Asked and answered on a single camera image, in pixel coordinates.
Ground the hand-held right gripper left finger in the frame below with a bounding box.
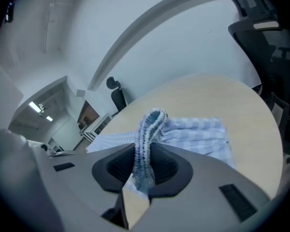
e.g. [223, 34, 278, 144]
[32, 143, 136, 232]

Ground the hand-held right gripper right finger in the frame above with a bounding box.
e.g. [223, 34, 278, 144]
[132, 143, 273, 232]

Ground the blue checkered cloth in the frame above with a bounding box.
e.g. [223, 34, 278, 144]
[87, 107, 236, 198]

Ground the white desk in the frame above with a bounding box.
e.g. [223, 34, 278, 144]
[87, 112, 112, 144]

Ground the black mesh office chair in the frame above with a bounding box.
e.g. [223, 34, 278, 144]
[218, 0, 290, 154]

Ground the black camera device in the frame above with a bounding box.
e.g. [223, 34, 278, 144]
[4, 2, 15, 23]

